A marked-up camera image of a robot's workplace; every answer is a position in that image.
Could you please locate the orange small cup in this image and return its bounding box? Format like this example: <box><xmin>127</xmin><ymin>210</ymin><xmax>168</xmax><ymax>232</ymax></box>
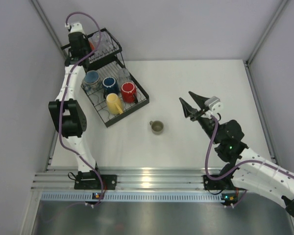
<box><xmin>89</xmin><ymin>41</ymin><xmax>94</xmax><ymax>50</ymax></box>

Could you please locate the clear glass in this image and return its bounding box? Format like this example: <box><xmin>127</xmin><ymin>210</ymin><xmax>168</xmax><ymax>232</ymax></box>
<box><xmin>118</xmin><ymin>68</ymin><xmax>131</xmax><ymax>85</ymax></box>
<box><xmin>92</xmin><ymin>32</ymin><xmax>110</xmax><ymax>52</ymax></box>

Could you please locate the olive green small cup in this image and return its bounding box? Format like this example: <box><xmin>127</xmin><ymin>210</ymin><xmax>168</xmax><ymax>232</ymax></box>
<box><xmin>149</xmin><ymin>120</ymin><xmax>164</xmax><ymax>135</ymax></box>

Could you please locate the blue ceramic jug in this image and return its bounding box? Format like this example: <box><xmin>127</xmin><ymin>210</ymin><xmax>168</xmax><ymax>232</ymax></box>
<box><xmin>82</xmin><ymin>70</ymin><xmax>100</xmax><ymax>93</ymax></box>

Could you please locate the dark blue mug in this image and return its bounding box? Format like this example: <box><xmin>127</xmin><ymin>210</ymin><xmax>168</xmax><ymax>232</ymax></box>
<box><xmin>102</xmin><ymin>76</ymin><xmax>120</xmax><ymax>99</ymax></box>

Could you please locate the black wire dish rack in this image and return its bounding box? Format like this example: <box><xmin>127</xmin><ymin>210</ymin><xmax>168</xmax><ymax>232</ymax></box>
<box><xmin>62</xmin><ymin>28</ymin><xmax>149</xmax><ymax>127</ymax></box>

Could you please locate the red mug black handle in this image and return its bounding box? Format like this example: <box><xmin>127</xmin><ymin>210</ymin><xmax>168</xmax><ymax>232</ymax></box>
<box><xmin>121</xmin><ymin>82</ymin><xmax>138</xmax><ymax>104</ymax></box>

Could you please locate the yellow mug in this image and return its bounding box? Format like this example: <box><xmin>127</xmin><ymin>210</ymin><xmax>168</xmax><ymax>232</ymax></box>
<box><xmin>106</xmin><ymin>93</ymin><xmax>123</xmax><ymax>115</ymax></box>

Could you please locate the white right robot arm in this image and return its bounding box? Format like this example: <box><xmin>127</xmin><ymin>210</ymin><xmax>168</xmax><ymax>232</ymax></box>
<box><xmin>179</xmin><ymin>92</ymin><xmax>294</xmax><ymax>218</ymax></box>

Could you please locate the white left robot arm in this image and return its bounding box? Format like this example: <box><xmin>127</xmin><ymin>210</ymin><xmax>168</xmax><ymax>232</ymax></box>
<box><xmin>48</xmin><ymin>32</ymin><xmax>117</xmax><ymax>191</ymax></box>

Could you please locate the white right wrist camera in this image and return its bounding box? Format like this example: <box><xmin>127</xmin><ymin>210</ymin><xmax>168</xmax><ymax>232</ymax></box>
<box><xmin>204</xmin><ymin>96</ymin><xmax>223</xmax><ymax>116</ymax></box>

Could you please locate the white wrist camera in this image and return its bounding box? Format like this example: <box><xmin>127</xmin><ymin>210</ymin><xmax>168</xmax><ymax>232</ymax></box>
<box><xmin>204</xmin><ymin>96</ymin><xmax>223</xmax><ymax>116</ymax></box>
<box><xmin>65</xmin><ymin>22</ymin><xmax>85</xmax><ymax>34</ymax></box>

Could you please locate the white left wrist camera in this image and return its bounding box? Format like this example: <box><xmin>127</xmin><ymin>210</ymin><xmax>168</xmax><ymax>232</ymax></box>
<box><xmin>65</xmin><ymin>22</ymin><xmax>85</xmax><ymax>34</ymax></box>

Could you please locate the aluminium mounting rail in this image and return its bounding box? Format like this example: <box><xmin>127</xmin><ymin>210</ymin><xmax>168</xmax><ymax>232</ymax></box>
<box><xmin>31</xmin><ymin>167</ymin><xmax>205</xmax><ymax>192</ymax></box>

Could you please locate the slotted cable duct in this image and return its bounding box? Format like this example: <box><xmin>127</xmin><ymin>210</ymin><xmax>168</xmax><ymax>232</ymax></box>
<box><xmin>41</xmin><ymin>192</ymin><xmax>225</xmax><ymax>203</ymax></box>

